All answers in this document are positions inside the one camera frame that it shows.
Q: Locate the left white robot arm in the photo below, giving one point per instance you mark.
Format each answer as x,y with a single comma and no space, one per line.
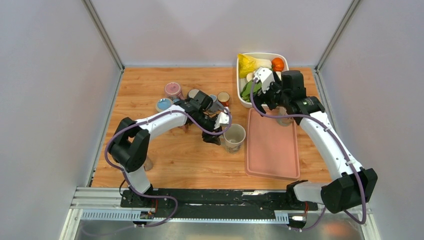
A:
127,150

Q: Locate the orange small mug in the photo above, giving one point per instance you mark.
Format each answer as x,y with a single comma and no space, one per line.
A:
224,98

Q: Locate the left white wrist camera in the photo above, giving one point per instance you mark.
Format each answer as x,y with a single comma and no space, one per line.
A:
222,120

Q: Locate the small orange pumpkin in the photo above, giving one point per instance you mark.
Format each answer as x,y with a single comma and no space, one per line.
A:
278,64

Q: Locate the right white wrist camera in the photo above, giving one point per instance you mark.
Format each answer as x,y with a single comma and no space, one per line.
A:
265,76

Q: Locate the tall white floral mug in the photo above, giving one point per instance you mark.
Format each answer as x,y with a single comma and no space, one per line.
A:
285,121

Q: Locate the small pink dotted mug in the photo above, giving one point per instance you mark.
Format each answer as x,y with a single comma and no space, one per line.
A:
185,128

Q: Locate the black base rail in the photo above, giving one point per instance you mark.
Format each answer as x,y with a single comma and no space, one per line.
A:
214,203

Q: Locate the white mushroom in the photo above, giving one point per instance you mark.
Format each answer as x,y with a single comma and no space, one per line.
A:
250,76

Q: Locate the blue butterfly mug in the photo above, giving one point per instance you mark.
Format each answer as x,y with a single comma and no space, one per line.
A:
164,104

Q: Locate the silver metal bottle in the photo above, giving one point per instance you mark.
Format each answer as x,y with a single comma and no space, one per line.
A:
148,164

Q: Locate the grey-blue dotted mug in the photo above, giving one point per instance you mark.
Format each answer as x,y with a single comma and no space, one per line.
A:
216,105

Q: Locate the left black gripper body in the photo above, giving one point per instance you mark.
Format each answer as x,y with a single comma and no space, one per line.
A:
206,123

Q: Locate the pink upside-down mug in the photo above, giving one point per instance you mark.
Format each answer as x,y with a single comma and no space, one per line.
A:
173,91

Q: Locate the pink plastic tray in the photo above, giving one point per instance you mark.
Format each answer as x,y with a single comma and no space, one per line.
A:
271,149

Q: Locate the white vegetable bin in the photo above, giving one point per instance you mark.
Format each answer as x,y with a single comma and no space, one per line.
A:
241,82

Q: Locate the yellow napa cabbage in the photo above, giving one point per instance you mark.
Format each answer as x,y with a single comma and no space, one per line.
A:
248,64

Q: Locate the dark blue round mug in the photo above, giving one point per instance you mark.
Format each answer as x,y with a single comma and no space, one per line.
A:
192,93

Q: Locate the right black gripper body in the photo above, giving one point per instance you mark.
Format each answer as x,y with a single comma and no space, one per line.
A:
273,97

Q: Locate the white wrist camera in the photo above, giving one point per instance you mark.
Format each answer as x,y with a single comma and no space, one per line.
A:
222,120
265,76

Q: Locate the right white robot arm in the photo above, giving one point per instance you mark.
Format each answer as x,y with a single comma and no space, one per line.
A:
352,185

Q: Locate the green leafy vegetable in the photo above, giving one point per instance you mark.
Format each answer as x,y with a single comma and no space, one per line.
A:
246,91

